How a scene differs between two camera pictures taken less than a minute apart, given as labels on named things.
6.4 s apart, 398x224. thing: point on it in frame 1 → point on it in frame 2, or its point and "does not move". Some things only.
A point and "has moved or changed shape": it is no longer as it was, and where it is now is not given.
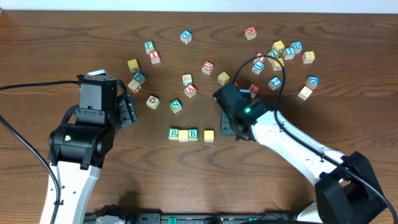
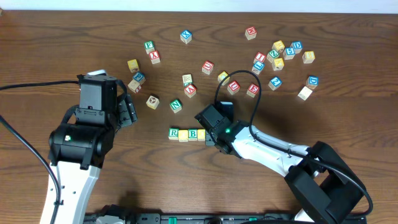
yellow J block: [209, 135] has moved or changed shape
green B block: [193, 134] does not move
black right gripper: [228, 127] → [211, 139]
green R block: [173, 134] does not move
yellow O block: [183, 135] does not move
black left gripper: [127, 109] does not move
